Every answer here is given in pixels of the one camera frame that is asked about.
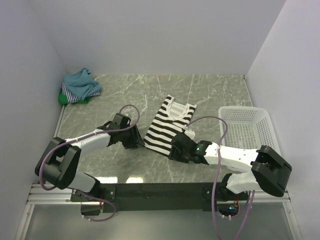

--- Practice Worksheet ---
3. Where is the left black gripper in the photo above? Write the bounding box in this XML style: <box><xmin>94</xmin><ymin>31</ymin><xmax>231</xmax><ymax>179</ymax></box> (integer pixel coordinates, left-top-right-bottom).
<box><xmin>119</xmin><ymin>123</ymin><xmax>145</xmax><ymax>149</ymax></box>

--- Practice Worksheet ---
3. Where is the black white striped tank top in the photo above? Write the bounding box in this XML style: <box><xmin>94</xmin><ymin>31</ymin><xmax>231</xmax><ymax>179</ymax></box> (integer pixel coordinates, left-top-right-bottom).
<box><xmin>143</xmin><ymin>95</ymin><xmax>197</xmax><ymax>157</ymax></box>

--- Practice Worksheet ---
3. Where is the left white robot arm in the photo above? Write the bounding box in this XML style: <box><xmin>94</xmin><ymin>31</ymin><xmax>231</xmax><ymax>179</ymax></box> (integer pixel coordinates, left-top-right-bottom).
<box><xmin>34</xmin><ymin>113</ymin><xmax>144</xmax><ymax>201</ymax></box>

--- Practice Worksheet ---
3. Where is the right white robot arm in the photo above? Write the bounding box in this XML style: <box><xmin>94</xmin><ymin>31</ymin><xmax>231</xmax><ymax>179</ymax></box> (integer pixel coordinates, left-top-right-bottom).
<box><xmin>168</xmin><ymin>133</ymin><xmax>292</xmax><ymax>200</ymax></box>

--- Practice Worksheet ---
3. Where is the blue striped folded tank top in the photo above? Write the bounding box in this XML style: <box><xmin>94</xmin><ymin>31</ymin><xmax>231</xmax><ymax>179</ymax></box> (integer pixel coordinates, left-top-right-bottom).
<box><xmin>58</xmin><ymin>83</ymin><xmax>101</xmax><ymax>105</ymax></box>

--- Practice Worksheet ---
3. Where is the teal folded tank top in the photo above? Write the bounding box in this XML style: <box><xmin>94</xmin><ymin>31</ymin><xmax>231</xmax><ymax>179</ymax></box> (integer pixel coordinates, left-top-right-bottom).
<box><xmin>63</xmin><ymin>68</ymin><xmax>102</xmax><ymax>100</ymax></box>

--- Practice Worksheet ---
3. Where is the green folded tank top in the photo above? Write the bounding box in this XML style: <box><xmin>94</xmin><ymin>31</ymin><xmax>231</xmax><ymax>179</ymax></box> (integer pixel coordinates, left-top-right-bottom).
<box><xmin>58</xmin><ymin>92</ymin><xmax>91</xmax><ymax>105</ymax></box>

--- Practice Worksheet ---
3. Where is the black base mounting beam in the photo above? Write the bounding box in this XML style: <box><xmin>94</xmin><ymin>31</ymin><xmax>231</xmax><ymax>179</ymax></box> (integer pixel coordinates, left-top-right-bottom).
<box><xmin>70</xmin><ymin>182</ymin><xmax>248</xmax><ymax>216</ymax></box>

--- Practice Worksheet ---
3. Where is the white plastic mesh basket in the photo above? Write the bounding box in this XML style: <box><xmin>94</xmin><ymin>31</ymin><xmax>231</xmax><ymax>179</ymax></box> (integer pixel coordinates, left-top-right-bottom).
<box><xmin>218</xmin><ymin>106</ymin><xmax>281</xmax><ymax>154</ymax></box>

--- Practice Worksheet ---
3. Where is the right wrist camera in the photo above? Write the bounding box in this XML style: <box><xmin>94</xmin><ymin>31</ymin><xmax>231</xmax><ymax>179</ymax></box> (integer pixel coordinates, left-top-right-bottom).
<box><xmin>183</xmin><ymin>126</ymin><xmax>196</xmax><ymax>140</ymax></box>

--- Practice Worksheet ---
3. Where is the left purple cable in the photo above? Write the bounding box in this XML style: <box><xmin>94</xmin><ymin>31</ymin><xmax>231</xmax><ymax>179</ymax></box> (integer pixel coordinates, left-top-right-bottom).
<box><xmin>38</xmin><ymin>103</ymin><xmax>141</xmax><ymax>223</ymax></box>

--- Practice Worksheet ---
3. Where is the purple cable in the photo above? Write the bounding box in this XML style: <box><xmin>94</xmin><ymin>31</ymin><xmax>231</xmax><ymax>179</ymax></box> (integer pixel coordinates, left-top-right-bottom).
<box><xmin>184</xmin><ymin>115</ymin><xmax>256</xmax><ymax>239</ymax></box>
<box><xmin>38</xmin><ymin>103</ymin><xmax>141</xmax><ymax>223</ymax></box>

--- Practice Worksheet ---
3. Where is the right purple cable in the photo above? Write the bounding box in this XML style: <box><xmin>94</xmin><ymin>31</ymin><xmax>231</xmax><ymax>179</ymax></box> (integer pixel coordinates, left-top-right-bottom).
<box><xmin>184</xmin><ymin>115</ymin><xmax>256</xmax><ymax>239</ymax></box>

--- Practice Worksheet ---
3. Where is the aluminium rail frame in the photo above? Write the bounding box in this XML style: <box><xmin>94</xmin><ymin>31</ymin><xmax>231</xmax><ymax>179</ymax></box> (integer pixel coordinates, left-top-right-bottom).
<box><xmin>15</xmin><ymin>117</ymin><xmax>291</xmax><ymax>240</ymax></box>

